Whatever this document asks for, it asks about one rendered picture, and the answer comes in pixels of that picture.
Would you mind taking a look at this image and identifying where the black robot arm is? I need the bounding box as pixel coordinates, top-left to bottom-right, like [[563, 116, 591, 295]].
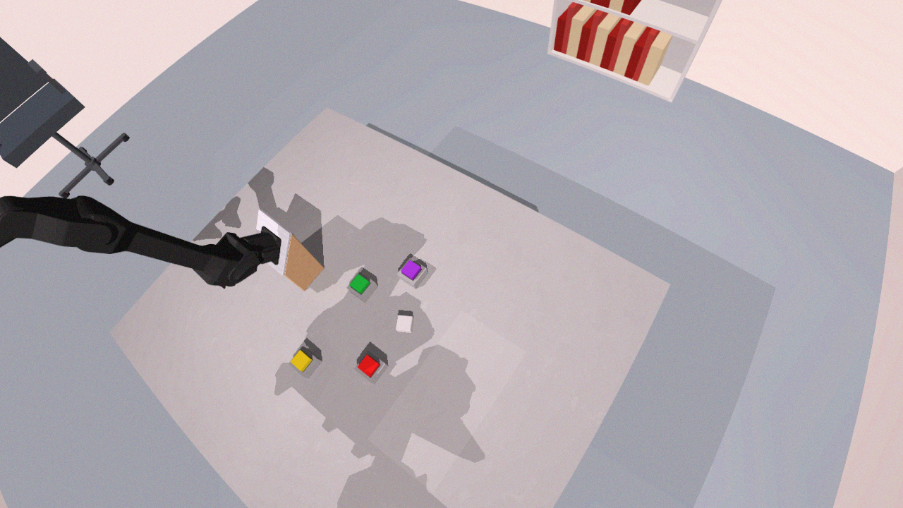
[[0, 195, 281, 289]]

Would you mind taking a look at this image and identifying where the purple button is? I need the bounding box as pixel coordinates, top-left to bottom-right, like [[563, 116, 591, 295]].
[[397, 258, 428, 289]]

